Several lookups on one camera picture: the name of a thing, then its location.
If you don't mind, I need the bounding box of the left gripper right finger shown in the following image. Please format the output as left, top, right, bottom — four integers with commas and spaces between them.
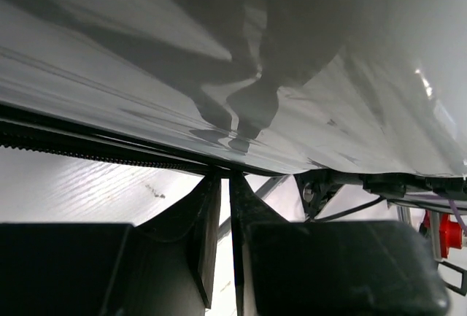
229, 172, 449, 315

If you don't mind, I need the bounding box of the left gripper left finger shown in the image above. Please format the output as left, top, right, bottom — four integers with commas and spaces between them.
1, 174, 221, 315

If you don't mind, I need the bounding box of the black and white suitcase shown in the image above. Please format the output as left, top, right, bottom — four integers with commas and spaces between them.
1, 0, 466, 177

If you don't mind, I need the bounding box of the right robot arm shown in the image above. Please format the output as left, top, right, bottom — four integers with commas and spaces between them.
294, 169, 466, 221

